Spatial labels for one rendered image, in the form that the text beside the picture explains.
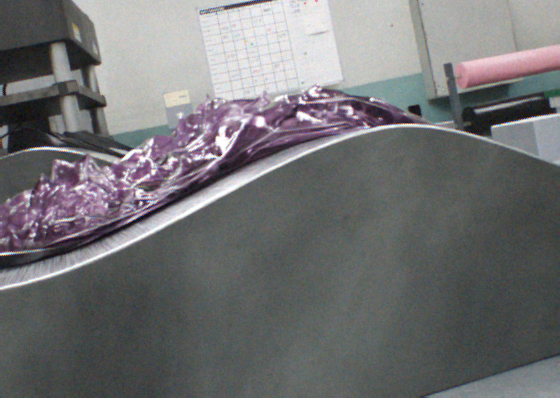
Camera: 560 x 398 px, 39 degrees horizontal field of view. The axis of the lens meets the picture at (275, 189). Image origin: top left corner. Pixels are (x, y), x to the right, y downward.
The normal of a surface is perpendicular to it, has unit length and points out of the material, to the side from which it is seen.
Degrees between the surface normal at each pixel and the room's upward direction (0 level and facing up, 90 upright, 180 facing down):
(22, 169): 90
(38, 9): 90
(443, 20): 90
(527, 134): 90
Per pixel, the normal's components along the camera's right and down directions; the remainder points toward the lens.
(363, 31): 0.07, 0.04
